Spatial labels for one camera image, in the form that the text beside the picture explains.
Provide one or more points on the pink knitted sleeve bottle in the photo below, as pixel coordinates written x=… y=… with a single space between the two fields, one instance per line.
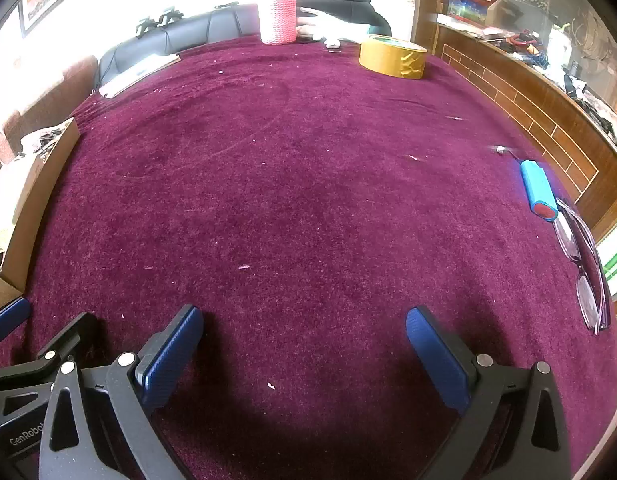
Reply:
x=278 y=15

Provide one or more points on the purple frame eyeglasses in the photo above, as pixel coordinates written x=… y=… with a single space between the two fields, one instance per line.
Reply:
x=581 y=266

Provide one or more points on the white notebook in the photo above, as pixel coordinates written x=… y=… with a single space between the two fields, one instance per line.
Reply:
x=138 y=72

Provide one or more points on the brown pink armchair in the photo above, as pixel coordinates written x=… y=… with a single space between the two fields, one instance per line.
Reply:
x=53 y=90

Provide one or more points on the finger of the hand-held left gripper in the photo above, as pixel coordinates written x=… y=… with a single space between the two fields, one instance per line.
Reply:
x=9 y=316
x=68 y=335

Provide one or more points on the blue battery pack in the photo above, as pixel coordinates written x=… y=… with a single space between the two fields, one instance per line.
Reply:
x=535 y=187

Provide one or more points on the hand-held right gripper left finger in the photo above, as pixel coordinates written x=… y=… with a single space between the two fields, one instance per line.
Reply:
x=173 y=355

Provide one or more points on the black leather sofa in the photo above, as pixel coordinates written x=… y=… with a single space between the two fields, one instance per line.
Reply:
x=198 y=27

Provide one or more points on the black clamp device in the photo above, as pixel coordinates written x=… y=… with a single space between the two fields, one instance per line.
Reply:
x=171 y=14
x=148 y=24

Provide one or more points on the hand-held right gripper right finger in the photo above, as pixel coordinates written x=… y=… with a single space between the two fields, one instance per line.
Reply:
x=438 y=365

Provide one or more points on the colourful cardboard box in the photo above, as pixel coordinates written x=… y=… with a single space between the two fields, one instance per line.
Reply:
x=466 y=6

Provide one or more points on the brown packing tape roll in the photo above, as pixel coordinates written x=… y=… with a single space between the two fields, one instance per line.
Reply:
x=388 y=60

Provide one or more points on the wooden cabinet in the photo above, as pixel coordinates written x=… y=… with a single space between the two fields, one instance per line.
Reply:
x=528 y=105

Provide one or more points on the maroon table cloth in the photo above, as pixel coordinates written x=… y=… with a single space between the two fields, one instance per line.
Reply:
x=288 y=185

